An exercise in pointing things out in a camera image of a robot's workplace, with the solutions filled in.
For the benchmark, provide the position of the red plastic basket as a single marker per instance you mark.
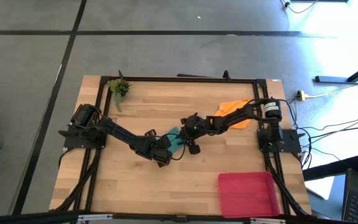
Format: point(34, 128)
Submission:
point(247, 194)

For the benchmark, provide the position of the black floor beam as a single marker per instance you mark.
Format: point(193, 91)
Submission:
point(331, 169)

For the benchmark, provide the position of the small potted green plant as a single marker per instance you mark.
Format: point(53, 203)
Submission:
point(119, 87)

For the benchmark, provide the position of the orange microfiber towel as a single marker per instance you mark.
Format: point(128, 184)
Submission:
point(228, 107)

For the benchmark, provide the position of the black aluminium table frame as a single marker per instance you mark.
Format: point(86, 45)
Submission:
point(182, 79)

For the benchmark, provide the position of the yellow power plug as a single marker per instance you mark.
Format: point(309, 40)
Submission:
point(301, 95)

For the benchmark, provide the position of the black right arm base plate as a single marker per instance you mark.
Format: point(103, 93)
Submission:
point(291, 140)

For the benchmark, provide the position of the blue floor bar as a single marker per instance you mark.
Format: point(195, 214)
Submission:
point(331, 79)

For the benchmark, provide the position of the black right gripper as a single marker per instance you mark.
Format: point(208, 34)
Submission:
point(194, 127)

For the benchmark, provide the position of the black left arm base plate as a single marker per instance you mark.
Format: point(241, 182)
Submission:
point(73, 141)

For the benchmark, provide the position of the white paper sheet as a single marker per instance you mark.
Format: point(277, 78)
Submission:
point(320, 186)

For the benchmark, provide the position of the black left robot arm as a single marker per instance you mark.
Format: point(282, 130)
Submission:
point(120, 132)

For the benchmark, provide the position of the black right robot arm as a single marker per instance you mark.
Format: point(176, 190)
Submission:
point(238, 116)

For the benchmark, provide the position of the silver metal bracket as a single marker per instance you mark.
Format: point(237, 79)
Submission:
point(267, 221)
point(95, 217)

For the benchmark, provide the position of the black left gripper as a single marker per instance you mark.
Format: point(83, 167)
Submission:
point(160, 152)

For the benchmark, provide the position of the teal microfiber towel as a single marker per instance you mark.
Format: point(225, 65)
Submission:
point(174, 140)

